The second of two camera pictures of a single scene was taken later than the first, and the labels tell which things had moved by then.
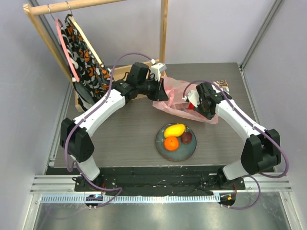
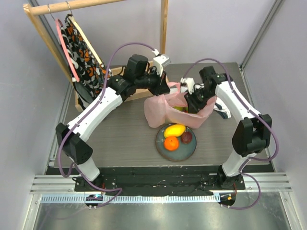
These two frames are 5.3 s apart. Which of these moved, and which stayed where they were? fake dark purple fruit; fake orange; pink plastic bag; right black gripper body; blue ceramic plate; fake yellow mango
Moved: pink plastic bag; right black gripper body
Stayed: fake orange; fake dark purple fruit; fake yellow mango; blue ceramic plate
